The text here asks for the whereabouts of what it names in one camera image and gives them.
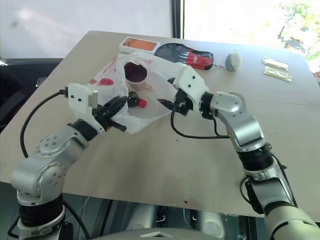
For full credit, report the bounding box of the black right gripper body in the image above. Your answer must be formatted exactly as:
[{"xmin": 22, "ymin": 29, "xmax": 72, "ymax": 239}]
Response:
[{"xmin": 172, "ymin": 90, "xmax": 194, "ymax": 117}]

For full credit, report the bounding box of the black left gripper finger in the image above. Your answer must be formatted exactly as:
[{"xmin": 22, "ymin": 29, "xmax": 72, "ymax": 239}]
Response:
[
  {"xmin": 109, "ymin": 121, "xmax": 127, "ymax": 132},
  {"xmin": 104, "ymin": 96, "xmax": 129, "ymax": 116}
]

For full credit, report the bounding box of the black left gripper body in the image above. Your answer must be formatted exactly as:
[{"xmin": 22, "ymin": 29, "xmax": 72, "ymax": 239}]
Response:
[{"xmin": 92, "ymin": 104, "xmax": 118, "ymax": 130}]

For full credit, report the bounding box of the white plastic bag red print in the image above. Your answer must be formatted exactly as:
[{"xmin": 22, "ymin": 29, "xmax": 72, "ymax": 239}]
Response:
[{"xmin": 88, "ymin": 51, "xmax": 180, "ymax": 136}]

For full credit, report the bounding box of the dark bottle red cap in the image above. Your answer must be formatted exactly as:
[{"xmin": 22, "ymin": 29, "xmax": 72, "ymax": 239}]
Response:
[{"xmin": 127, "ymin": 91, "xmax": 148, "ymax": 109}]

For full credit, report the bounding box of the black red snack pouch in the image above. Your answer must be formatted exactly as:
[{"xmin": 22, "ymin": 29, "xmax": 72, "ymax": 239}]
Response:
[{"xmin": 154, "ymin": 42, "xmax": 216, "ymax": 71}]

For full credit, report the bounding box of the paper cup dark inside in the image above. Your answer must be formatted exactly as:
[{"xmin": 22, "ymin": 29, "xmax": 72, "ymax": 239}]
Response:
[{"xmin": 124, "ymin": 62, "xmax": 152, "ymax": 92}]

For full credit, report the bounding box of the orange white phone box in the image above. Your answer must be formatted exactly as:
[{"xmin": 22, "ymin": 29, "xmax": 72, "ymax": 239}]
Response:
[{"xmin": 118, "ymin": 36, "xmax": 161, "ymax": 55}]

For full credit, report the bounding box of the grey rounded shape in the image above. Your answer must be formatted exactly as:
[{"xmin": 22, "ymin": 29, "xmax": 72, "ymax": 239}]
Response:
[{"xmin": 196, "ymin": 209, "xmax": 227, "ymax": 240}]

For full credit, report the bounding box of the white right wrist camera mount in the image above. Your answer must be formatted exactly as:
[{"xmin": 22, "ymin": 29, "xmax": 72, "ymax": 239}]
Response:
[{"xmin": 174, "ymin": 63, "xmax": 211, "ymax": 113}]

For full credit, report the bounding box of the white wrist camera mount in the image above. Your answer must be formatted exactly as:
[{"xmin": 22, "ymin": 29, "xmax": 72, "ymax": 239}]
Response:
[
  {"xmin": 174, "ymin": 63, "xmax": 211, "ymax": 113},
  {"xmin": 66, "ymin": 83, "xmax": 105, "ymax": 136}
]

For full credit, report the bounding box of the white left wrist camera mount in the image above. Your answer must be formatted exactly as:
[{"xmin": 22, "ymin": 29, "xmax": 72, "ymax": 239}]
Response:
[{"xmin": 66, "ymin": 83, "xmax": 105, "ymax": 136}]

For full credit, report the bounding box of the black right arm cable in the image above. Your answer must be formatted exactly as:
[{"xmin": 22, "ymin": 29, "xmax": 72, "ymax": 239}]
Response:
[{"xmin": 170, "ymin": 99, "xmax": 232, "ymax": 139}]

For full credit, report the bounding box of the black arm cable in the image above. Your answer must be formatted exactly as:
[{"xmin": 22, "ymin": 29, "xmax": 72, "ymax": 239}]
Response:
[
  {"xmin": 19, "ymin": 88, "xmax": 70, "ymax": 159},
  {"xmin": 170, "ymin": 99, "xmax": 232, "ymax": 139}
]

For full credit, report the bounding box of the grey white plush keychain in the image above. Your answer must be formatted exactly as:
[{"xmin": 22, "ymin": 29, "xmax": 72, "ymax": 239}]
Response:
[{"xmin": 212, "ymin": 49, "xmax": 242, "ymax": 72}]

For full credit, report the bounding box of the dark window frame post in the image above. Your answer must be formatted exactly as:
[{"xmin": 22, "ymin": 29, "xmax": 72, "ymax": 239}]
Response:
[{"xmin": 171, "ymin": 0, "xmax": 185, "ymax": 40}]

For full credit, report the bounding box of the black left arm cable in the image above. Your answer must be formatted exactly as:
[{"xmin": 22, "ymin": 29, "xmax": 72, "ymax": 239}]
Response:
[{"xmin": 19, "ymin": 88, "xmax": 70, "ymax": 159}]

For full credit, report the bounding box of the thin black torso cable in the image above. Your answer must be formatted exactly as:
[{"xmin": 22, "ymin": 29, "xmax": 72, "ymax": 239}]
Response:
[{"xmin": 62, "ymin": 201, "xmax": 91, "ymax": 240}]

